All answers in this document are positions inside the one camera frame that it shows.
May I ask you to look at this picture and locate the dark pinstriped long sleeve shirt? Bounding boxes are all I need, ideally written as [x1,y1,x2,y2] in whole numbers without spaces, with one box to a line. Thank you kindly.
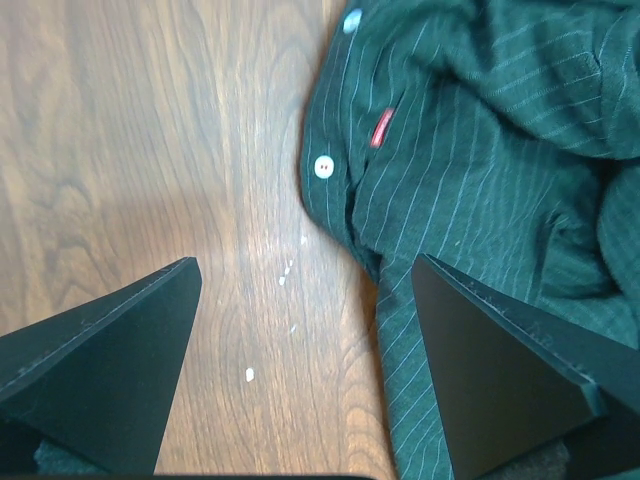
[300,1,639,479]

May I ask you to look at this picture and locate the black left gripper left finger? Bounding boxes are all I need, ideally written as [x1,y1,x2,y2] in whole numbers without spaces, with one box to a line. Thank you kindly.
[1,257,202,475]

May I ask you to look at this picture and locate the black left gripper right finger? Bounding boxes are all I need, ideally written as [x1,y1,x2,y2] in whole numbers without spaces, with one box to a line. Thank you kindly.
[411,255,639,479]

